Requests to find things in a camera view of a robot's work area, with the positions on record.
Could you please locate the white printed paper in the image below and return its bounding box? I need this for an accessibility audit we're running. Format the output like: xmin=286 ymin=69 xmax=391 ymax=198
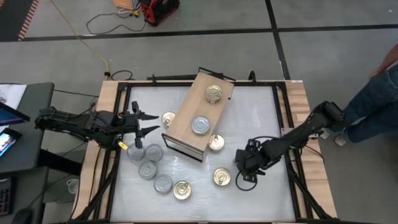
xmin=0 ymin=83 xmax=28 ymax=110

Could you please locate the wooden box platform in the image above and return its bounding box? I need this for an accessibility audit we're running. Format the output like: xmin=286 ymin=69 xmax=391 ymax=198
xmin=161 ymin=67 xmax=236 ymax=162

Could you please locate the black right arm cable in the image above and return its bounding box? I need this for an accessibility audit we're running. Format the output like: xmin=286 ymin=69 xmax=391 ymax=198
xmin=235 ymin=167 xmax=259 ymax=192

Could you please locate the orange flat object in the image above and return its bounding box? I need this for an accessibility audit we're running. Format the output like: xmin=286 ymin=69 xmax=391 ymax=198
xmin=112 ymin=0 xmax=137 ymax=11

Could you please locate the smartphone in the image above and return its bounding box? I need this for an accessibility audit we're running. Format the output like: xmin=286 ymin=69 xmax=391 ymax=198
xmin=0 ymin=128 xmax=22 ymax=159

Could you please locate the clear plastic cup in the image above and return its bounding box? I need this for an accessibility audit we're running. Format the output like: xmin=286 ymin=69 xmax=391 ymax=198
xmin=66 ymin=178 xmax=80 ymax=195

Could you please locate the person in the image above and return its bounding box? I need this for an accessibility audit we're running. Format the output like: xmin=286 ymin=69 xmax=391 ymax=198
xmin=322 ymin=43 xmax=398 ymax=147

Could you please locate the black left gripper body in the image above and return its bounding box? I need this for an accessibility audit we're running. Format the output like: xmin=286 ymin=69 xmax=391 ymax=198
xmin=119 ymin=101 xmax=143 ymax=149

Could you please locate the tablet with blue screen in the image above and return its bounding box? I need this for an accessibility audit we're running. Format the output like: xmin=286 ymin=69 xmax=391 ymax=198
xmin=0 ymin=101 xmax=31 ymax=127

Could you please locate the grey desk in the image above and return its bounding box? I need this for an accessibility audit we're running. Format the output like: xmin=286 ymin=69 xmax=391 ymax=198
xmin=0 ymin=82 xmax=55 ymax=224

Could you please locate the tuna can silver lid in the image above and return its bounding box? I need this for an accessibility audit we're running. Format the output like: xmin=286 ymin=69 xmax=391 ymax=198
xmin=190 ymin=115 xmax=211 ymax=136
xmin=145 ymin=143 xmax=164 ymax=162
xmin=126 ymin=143 xmax=146 ymax=161
xmin=153 ymin=174 xmax=174 ymax=194
xmin=138 ymin=160 xmax=158 ymax=180

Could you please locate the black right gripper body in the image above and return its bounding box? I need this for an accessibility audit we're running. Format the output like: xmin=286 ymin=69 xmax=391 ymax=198
xmin=244 ymin=139 xmax=277 ymax=184

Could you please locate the red and black case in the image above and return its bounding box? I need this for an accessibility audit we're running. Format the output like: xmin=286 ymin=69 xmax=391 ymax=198
xmin=139 ymin=0 xmax=180 ymax=27

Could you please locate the coiled black cable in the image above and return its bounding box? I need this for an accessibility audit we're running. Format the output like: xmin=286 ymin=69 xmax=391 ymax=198
xmin=111 ymin=70 xmax=134 ymax=81

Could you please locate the pink salmon can gold lid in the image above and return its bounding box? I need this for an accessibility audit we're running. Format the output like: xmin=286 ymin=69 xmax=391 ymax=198
xmin=213 ymin=167 xmax=232 ymax=187
xmin=207 ymin=134 xmax=226 ymax=152
xmin=172 ymin=180 xmax=193 ymax=201
xmin=204 ymin=84 xmax=224 ymax=104
xmin=160 ymin=111 xmax=177 ymax=128

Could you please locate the yellow cable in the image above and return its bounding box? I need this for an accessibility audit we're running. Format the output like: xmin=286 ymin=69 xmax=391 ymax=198
xmin=49 ymin=0 xmax=110 ymax=75

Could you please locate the thin black floor cable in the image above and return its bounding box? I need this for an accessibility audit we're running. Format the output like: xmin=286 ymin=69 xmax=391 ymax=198
xmin=86 ymin=11 xmax=147 ymax=35

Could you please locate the black computer mouse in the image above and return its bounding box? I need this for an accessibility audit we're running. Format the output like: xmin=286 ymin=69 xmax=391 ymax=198
xmin=11 ymin=207 xmax=34 ymax=224

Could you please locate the black mat orange striped edge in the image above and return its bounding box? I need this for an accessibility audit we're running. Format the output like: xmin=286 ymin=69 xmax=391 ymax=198
xmin=0 ymin=0 xmax=40 ymax=42

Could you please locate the dark keyboard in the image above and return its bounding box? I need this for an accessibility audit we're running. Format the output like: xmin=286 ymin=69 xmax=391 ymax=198
xmin=0 ymin=176 xmax=16 ymax=217

